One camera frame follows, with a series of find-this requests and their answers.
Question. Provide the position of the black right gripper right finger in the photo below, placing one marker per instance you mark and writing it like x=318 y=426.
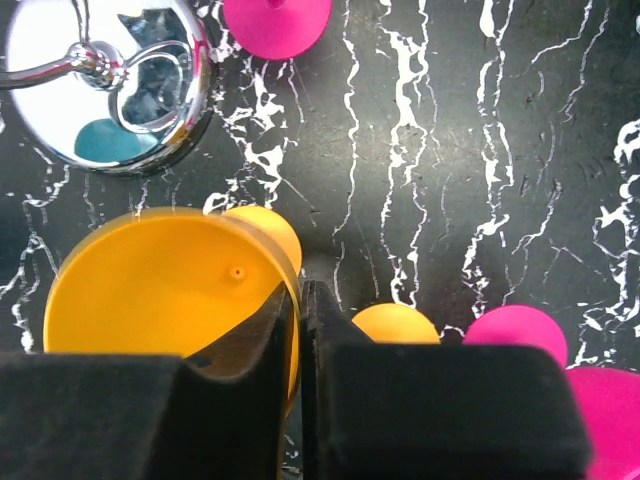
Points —
x=408 y=411

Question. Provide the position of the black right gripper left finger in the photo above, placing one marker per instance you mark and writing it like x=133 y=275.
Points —
x=218 y=414

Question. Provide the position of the orange wine glass front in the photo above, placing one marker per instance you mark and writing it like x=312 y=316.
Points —
x=396 y=324

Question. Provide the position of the orange wine glass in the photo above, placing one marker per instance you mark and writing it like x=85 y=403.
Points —
x=396 y=324
x=169 y=281

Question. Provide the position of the pink wine glass front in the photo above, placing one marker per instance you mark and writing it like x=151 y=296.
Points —
x=608 y=398

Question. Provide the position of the pink wine glass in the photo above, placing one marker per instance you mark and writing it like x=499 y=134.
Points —
x=277 y=30
x=608 y=398

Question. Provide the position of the chrome wine glass rack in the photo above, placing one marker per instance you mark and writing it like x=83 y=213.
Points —
x=118 y=87

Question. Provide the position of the pink wine glass rear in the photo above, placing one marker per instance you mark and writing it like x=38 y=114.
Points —
x=277 y=30

